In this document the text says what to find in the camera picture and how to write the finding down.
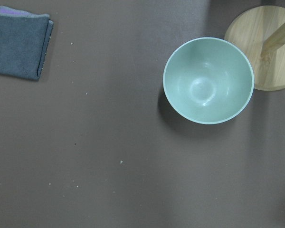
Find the mint green bowl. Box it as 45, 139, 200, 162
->
162, 37, 254, 124

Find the wooden glass rack stand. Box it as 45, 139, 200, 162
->
224, 5, 285, 91

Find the grey folded cloth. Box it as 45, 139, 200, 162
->
0, 6, 54, 81

